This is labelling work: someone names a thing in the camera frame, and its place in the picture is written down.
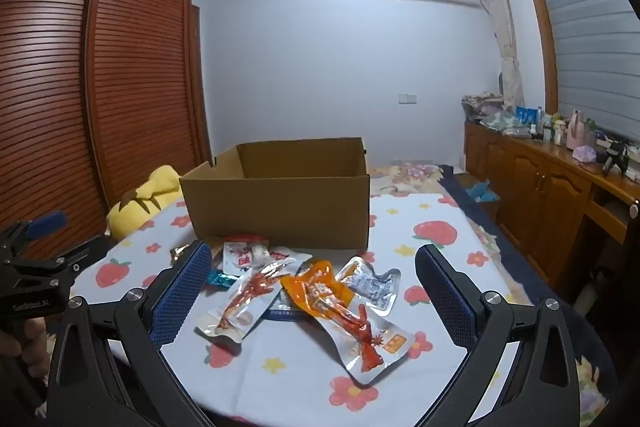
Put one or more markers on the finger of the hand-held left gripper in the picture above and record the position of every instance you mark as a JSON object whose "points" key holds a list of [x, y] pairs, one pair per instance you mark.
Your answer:
{"points": [[47, 225], [87, 253]]}

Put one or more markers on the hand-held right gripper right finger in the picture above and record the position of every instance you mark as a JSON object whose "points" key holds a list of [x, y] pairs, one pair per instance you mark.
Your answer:
{"points": [[445, 297]]}

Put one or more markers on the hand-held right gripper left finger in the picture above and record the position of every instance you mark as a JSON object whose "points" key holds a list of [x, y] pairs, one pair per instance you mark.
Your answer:
{"points": [[185, 294]]}

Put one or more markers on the teal candy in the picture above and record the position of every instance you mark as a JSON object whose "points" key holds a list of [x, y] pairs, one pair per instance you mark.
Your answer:
{"points": [[220, 279]]}

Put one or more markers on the gold candy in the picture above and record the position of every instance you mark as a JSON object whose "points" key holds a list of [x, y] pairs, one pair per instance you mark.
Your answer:
{"points": [[177, 252]]}

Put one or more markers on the clear chicken feet snack packet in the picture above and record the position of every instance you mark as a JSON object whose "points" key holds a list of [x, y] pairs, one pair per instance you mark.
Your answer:
{"points": [[245, 302], [367, 334]]}

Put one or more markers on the white red snack packet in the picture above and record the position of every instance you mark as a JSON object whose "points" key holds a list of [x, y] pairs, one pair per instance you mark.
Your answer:
{"points": [[240, 259]]}

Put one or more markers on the silver snack packet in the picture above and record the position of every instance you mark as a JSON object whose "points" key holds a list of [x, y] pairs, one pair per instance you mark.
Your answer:
{"points": [[375, 287]]}

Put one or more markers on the dark blue snack packet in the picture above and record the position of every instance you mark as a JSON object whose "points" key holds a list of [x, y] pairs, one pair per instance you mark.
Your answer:
{"points": [[280, 308]]}

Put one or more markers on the brown cardboard box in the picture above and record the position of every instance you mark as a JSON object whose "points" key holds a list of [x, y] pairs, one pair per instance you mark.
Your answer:
{"points": [[275, 207]]}

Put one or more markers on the orange snack packet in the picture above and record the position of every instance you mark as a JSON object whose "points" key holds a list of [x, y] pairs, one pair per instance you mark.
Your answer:
{"points": [[312, 289]]}

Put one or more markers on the person's left hand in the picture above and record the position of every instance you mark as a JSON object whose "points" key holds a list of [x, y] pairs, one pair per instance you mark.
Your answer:
{"points": [[36, 337]]}

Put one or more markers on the yellow plush toy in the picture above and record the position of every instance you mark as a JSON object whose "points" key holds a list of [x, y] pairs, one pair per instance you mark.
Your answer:
{"points": [[145, 197]]}

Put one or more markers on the teal cloth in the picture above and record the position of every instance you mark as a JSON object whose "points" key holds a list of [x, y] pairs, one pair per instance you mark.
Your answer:
{"points": [[481, 192]]}

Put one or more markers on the wooden louvered wardrobe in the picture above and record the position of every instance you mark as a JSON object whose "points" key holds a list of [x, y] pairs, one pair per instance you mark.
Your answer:
{"points": [[50, 107]]}

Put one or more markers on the floral quilt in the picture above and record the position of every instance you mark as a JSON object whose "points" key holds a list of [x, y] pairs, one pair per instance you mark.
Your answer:
{"points": [[405, 177]]}

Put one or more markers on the strawberry printed blanket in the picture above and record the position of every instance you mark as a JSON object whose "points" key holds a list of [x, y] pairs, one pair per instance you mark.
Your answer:
{"points": [[300, 357]]}

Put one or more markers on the wooden sideboard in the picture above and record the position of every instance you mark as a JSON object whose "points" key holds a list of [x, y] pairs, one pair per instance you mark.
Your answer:
{"points": [[540, 197]]}

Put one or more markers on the green patterned cloth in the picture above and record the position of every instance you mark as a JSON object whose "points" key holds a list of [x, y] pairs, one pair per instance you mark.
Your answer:
{"points": [[502, 123]]}

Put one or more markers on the pile of folded cloths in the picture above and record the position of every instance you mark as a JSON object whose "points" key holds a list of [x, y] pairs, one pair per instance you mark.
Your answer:
{"points": [[482, 104]]}

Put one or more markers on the cluster of small bottles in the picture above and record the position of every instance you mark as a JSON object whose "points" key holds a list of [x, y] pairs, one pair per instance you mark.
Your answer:
{"points": [[547, 127]]}

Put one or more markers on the pink bottle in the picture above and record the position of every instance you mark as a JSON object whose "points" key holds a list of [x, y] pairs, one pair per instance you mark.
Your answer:
{"points": [[578, 132]]}

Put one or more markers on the green bottle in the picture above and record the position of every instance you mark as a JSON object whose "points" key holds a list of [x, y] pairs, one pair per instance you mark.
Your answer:
{"points": [[592, 134]]}

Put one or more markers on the floral curtain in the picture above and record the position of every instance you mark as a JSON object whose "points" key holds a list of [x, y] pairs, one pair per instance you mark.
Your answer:
{"points": [[502, 32]]}

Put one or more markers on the grey window blind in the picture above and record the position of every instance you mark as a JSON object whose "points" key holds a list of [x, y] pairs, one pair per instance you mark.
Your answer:
{"points": [[590, 47]]}

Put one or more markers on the white wall switch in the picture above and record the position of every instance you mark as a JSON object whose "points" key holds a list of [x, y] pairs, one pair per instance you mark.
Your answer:
{"points": [[407, 98]]}

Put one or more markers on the wooden window frame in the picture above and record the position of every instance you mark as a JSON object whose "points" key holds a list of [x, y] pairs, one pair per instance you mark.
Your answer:
{"points": [[537, 37]]}

